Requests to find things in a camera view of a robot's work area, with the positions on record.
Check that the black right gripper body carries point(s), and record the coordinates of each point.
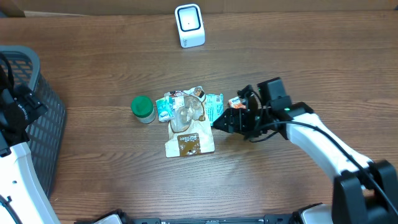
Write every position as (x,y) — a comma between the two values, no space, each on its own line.
(254,121)

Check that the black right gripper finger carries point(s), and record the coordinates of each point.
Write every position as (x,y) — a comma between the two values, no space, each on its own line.
(247,94)
(231,121)

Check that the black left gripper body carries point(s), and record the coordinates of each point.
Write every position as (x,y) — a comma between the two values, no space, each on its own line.
(34,104)

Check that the orange small box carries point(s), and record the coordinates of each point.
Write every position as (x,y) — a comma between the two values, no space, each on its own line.
(236,103)

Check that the teal tissue pack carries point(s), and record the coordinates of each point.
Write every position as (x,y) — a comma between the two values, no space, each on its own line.
(214,106)

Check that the brown white snack bag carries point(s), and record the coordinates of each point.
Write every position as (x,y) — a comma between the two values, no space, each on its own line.
(190,131)

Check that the teal white small carton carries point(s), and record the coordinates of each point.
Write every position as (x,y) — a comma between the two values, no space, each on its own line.
(164,109)

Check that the green lid jar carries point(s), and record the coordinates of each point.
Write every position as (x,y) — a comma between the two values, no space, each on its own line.
(143,109)

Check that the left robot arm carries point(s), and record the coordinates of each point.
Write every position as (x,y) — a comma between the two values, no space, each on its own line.
(23,199)

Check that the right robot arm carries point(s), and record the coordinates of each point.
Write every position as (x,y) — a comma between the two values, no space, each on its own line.
(364,191)

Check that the white barcode scanner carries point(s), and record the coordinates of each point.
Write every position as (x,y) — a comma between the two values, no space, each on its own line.
(190,25)

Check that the grey plastic basket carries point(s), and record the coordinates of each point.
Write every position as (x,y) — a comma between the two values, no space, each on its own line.
(45,133)

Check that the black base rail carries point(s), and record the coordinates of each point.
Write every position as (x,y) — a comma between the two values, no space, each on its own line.
(266,219)

